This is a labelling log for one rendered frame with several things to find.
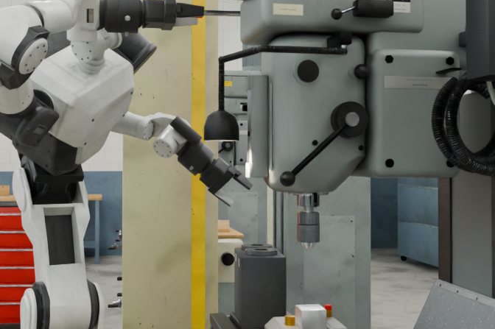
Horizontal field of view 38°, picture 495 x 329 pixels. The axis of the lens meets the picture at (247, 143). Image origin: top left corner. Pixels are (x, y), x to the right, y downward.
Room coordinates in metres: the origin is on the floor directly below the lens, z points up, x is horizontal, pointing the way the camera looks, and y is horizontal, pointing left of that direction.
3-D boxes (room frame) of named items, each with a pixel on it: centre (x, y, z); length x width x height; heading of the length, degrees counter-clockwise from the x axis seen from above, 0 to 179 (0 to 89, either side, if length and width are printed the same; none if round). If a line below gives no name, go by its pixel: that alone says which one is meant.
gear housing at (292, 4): (1.51, -0.17, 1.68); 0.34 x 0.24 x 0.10; 102
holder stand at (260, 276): (2.02, -0.03, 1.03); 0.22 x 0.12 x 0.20; 6
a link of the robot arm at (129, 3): (1.59, 0.22, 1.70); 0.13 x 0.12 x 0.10; 12
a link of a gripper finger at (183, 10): (1.55, 0.12, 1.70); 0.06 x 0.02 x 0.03; 102
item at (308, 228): (1.51, -0.13, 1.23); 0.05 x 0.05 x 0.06
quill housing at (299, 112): (1.51, -0.13, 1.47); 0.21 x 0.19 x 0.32; 12
